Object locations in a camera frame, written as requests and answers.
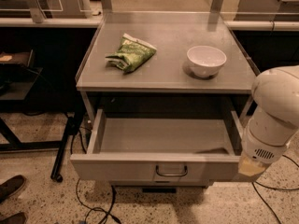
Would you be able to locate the white bowl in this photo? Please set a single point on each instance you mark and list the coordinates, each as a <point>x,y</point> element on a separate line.
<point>206,61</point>

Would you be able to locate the grey top drawer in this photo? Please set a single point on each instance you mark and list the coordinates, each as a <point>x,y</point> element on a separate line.
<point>162,150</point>

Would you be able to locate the dark shoe lower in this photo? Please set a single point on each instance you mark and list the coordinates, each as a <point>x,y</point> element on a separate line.
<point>19,218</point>

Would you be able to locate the green chip bag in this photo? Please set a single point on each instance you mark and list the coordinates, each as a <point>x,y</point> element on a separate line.
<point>131,54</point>

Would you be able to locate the grey drawer cabinet table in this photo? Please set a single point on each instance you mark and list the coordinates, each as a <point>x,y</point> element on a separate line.
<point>164,87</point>

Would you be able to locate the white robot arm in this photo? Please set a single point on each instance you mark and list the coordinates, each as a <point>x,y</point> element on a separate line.
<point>274,122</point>

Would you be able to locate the white horizontal rail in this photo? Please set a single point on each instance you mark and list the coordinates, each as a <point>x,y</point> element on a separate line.
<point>288,26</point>

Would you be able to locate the yellow-taped gripper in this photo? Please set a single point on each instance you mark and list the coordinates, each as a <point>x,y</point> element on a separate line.
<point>261,150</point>

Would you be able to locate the black stand left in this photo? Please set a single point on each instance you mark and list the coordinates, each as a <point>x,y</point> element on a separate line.
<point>19,76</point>

